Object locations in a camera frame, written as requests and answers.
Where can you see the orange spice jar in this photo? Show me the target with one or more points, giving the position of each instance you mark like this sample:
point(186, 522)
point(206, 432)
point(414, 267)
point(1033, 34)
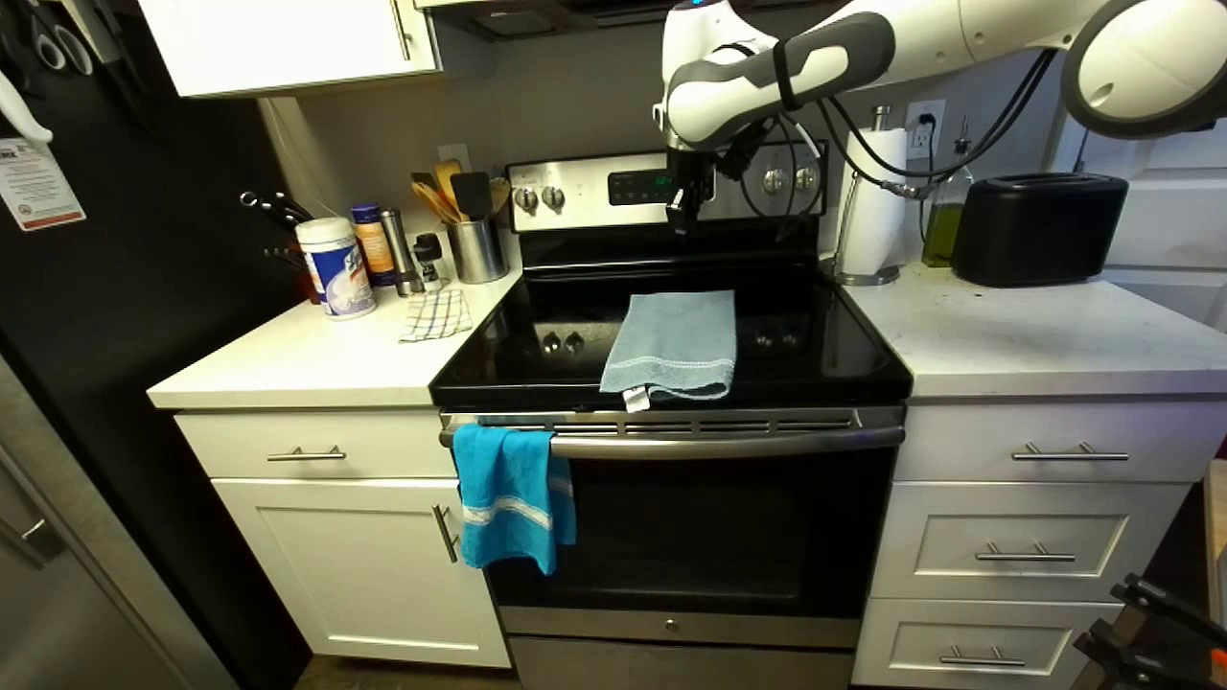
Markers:
point(374, 243)

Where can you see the olive oil bottle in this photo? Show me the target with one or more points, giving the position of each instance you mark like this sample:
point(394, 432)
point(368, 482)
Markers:
point(945, 213)

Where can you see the white right drawer cabinet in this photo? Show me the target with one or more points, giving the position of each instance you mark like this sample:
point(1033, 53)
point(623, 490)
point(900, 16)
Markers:
point(1009, 522)

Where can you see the steel utensil holder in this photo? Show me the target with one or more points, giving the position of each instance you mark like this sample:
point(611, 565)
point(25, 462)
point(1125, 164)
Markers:
point(477, 250)

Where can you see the black glass-top stove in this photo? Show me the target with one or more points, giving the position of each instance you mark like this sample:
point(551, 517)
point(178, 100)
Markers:
point(705, 574)

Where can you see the paper towel roll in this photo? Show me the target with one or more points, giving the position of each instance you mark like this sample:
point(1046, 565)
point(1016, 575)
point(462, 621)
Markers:
point(871, 206)

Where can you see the black refrigerator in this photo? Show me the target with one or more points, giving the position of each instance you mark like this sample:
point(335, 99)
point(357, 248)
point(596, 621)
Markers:
point(128, 253)

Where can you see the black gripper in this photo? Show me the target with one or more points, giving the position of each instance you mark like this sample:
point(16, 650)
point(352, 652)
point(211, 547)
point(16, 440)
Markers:
point(691, 190)

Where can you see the white upper cabinet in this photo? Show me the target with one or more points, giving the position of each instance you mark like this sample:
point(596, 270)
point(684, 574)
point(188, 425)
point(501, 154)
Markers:
point(233, 48)

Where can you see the light blue towel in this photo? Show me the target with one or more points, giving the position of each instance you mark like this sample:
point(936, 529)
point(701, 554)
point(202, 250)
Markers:
point(674, 348)

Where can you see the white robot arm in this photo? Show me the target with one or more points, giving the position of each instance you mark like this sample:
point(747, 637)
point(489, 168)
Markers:
point(1133, 67)

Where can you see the steel oven door handle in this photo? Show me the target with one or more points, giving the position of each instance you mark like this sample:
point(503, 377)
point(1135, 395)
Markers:
point(707, 440)

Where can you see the white left base cabinet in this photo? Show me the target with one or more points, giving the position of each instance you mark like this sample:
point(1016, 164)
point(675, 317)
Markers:
point(357, 528)

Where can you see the black toaster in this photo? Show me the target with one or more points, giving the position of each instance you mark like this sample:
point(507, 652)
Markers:
point(1036, 227)

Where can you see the white wipes canister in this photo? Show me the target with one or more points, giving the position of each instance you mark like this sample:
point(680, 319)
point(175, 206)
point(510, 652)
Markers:
point(335, 262)

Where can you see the bright blue striped towel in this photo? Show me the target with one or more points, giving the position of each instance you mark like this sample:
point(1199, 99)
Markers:
point(515, 496)

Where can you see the patterned trivet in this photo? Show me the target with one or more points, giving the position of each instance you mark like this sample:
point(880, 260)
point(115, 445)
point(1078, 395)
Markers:
point(436, 317)

